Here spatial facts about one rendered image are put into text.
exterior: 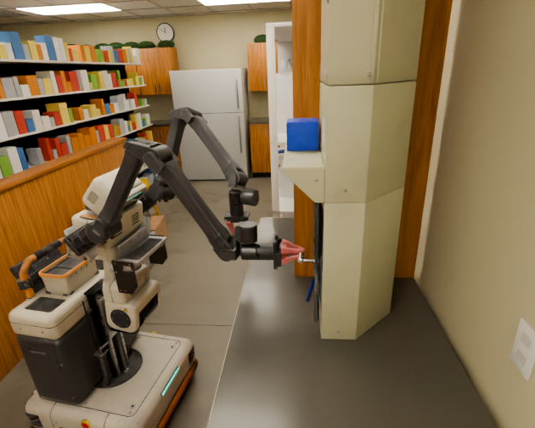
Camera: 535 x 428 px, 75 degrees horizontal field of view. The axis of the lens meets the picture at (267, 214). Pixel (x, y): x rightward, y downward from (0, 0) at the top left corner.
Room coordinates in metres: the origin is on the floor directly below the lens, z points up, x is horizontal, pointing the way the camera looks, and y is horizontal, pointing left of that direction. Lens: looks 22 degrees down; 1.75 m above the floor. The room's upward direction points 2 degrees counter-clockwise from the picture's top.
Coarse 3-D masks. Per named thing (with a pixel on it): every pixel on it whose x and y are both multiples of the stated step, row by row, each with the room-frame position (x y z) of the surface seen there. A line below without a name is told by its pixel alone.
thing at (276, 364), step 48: (288, 240) 1.61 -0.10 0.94; (288, 288) 1.19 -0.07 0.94; (240, 336) 0.92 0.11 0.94; (288, 336) 0.91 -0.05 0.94; (384, 336) 0.89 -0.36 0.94; (432, 336) 0.89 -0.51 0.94; (240, 384) 0.73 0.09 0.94; (288, 384) 0.72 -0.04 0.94; (336, 384) 0.72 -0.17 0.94; (384, 384) 0.71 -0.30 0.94; (432, 384) 0.70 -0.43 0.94
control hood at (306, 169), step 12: (288, 156) 1.04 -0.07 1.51; (300, 156) 1.03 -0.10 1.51; (312, 156) 1.02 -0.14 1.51; (288, 168) 0.91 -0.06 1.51; (300, 168) 0.90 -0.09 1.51; (312, 168) 0.90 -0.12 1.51; (324, 168) 0.90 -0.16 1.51; (300, 180) 0.90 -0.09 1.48; (312, 180) 0.90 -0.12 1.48; (324, 180) 0.90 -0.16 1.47; (312, 192) 0.90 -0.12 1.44
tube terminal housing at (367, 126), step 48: (336, 96) 0.89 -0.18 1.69; (384, 96) 0.91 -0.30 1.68; (336, 144) 0.89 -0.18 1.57; (384, 144) 0.93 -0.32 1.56; (336, 192) 0.89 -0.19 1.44; (384, 192) 0.94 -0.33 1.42; (336, 240) 0.89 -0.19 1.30; (384, 240) 0.96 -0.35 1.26; (336, 288) 0.89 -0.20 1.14; (384, 288) 0.97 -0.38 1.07; (336, 336) 0.89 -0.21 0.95
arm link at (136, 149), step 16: (128, 144) 1.10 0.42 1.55; (144, 144) 1.11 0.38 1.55; (160, 144) 1.15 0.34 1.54; (128, 160) 1.12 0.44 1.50; (160, 160) 1.08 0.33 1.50; (128, 176) 1.12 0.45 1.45; (112, 192) 1.14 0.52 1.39; (128, 192) 1.15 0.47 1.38; (112, 208) 1.14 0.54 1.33; (96, 224) 1.13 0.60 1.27; (112, 224) 1.15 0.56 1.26; (96, 240) 1.13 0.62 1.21
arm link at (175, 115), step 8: (176, 112) 1.63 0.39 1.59; (192, 112) 1.59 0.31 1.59; (200, 112) 1.66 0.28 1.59; (176, 120) 1.62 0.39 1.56; (176, 128) 1.62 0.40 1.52; (184, 128) 1.66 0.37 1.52; (168, 136) 1.63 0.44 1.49; (176, 136) 1.61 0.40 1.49; (168, 144) 1.62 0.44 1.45; (176, 144) 1.61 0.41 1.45; (176, 152) 1.62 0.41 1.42; (152, 184) 1.57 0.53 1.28; (160, 184) 1.56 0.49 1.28; (152, 192) 1.55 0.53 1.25; (160, 192) 1.54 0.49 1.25
